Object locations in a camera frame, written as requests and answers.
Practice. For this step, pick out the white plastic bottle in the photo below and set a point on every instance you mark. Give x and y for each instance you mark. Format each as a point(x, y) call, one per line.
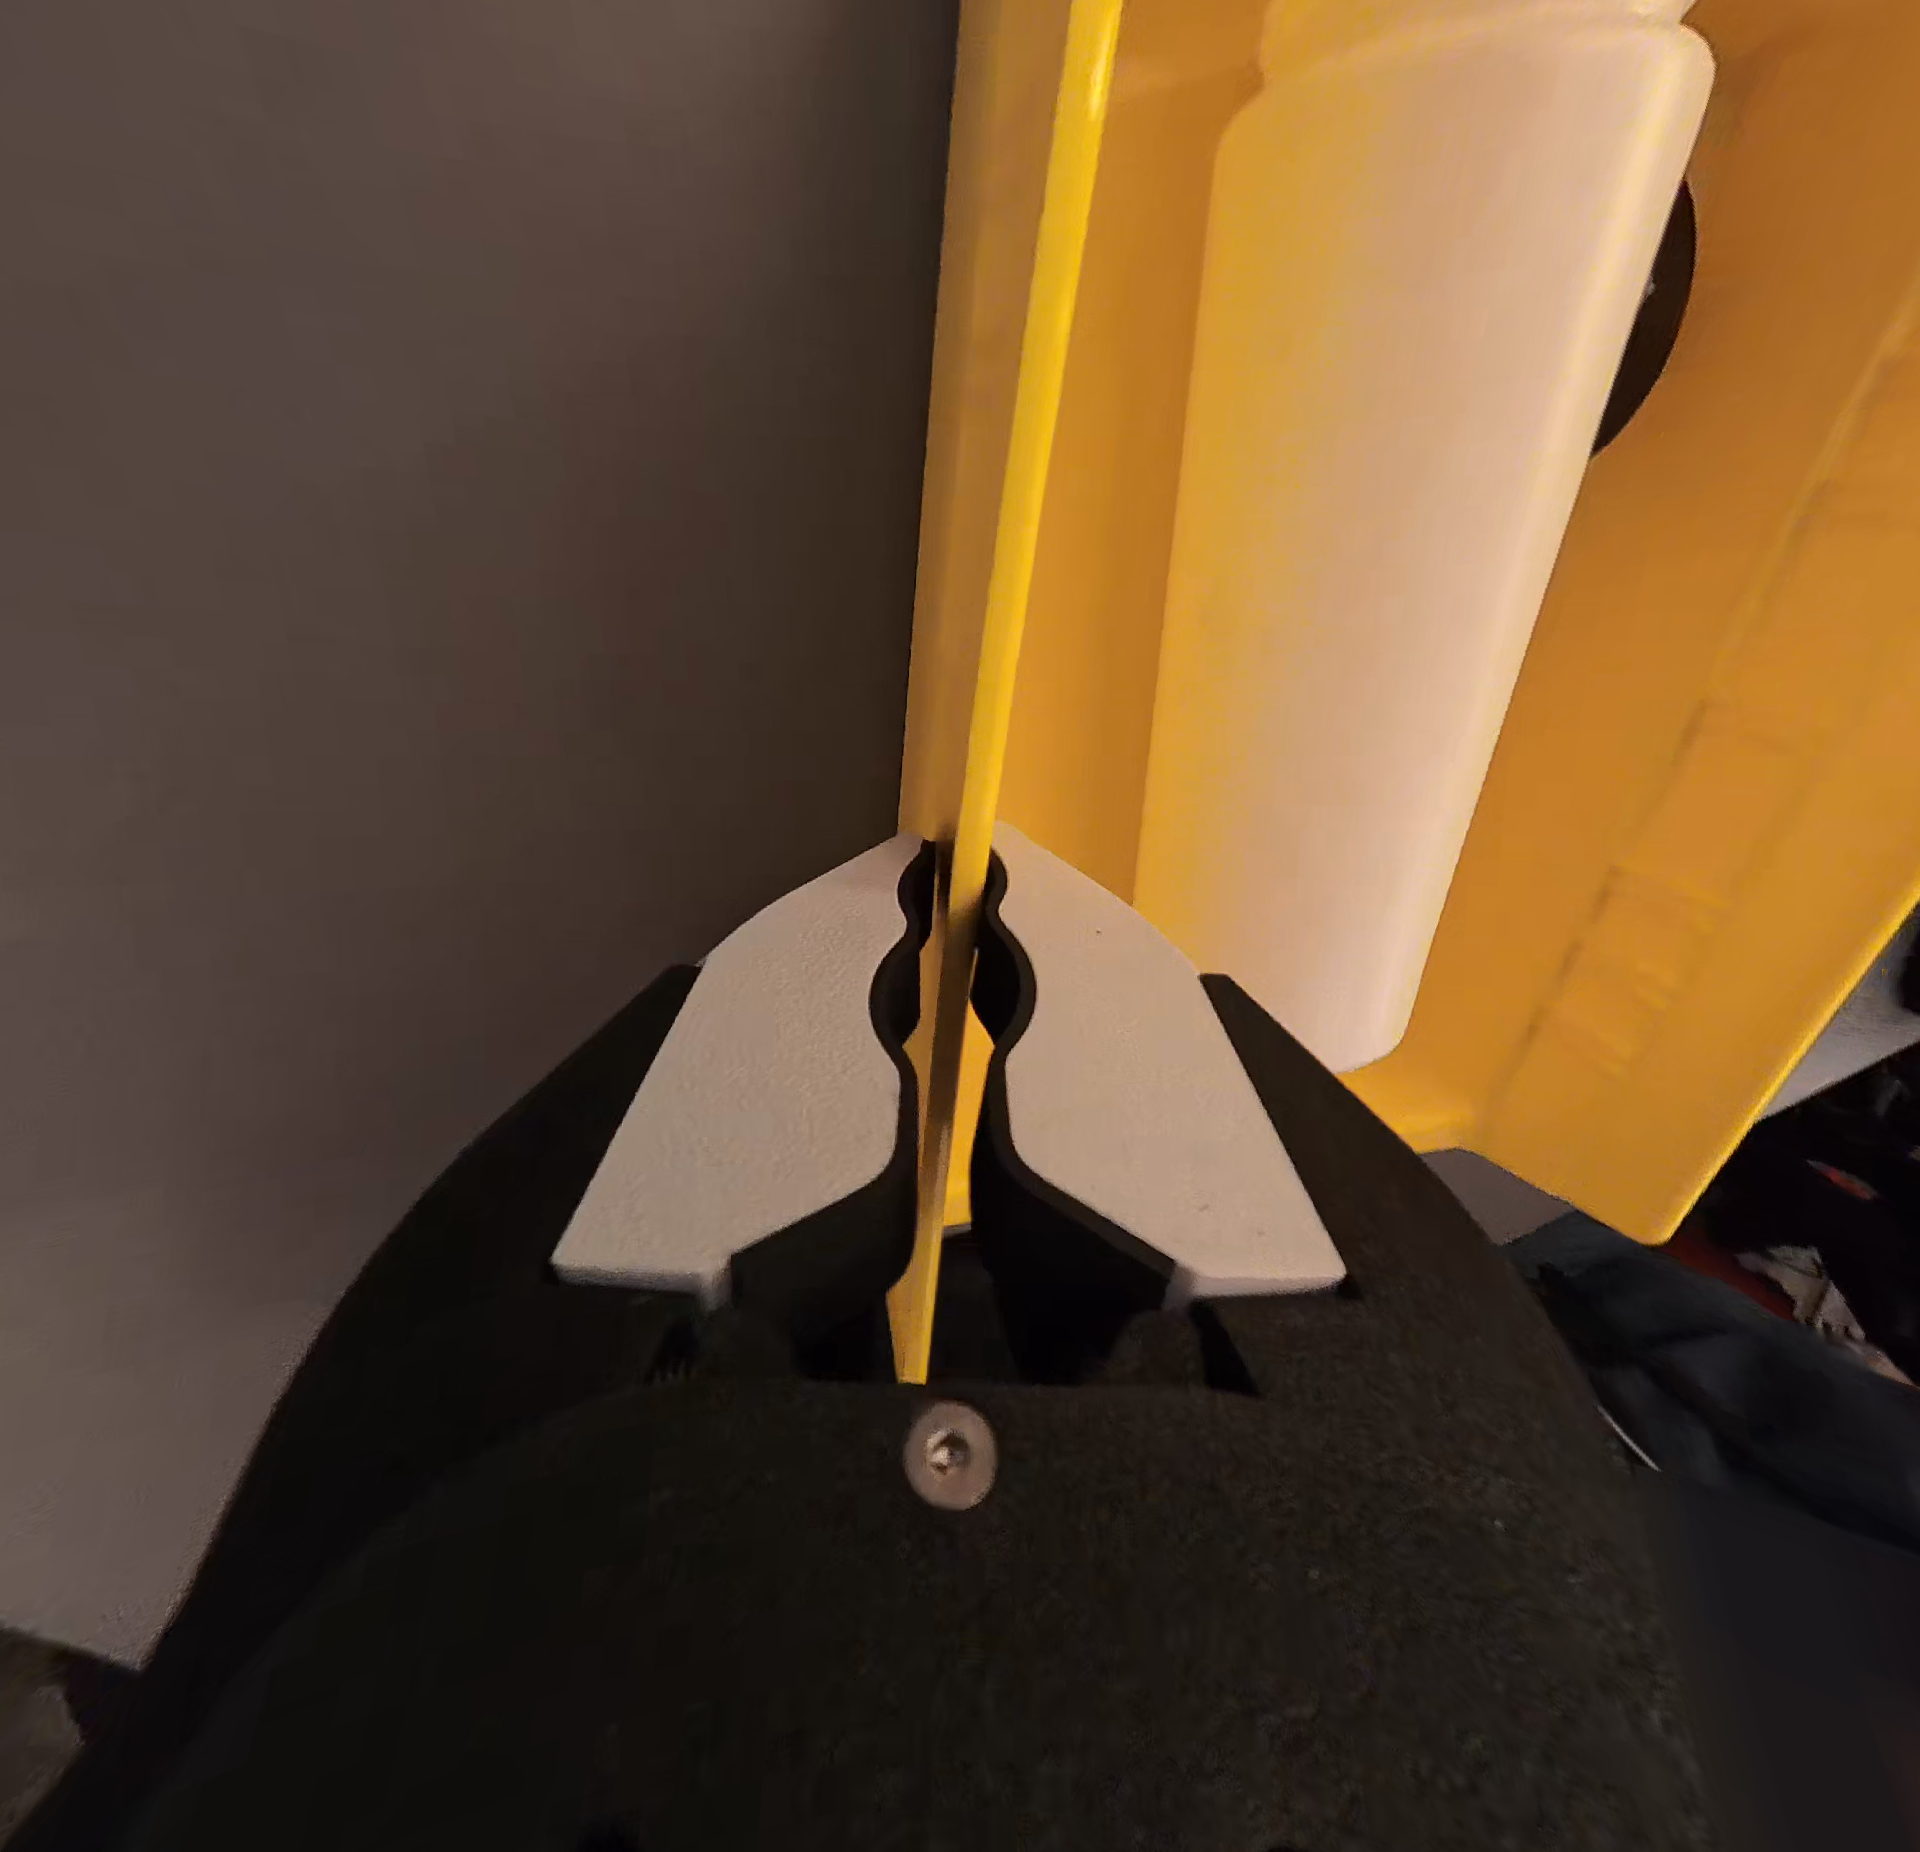
point(1412, 531)

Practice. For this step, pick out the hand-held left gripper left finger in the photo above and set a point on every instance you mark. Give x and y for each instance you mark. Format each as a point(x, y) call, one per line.
point(750, 1102)

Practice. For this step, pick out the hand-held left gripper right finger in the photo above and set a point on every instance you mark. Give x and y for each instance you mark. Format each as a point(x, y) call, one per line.
point(1155, 1102)

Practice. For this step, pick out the yellow plastic bin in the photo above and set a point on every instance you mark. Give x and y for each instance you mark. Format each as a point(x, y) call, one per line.
point(1742, 834)

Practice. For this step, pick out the black bottle lid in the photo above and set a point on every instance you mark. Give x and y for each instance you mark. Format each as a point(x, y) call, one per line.
point(1656, 306)

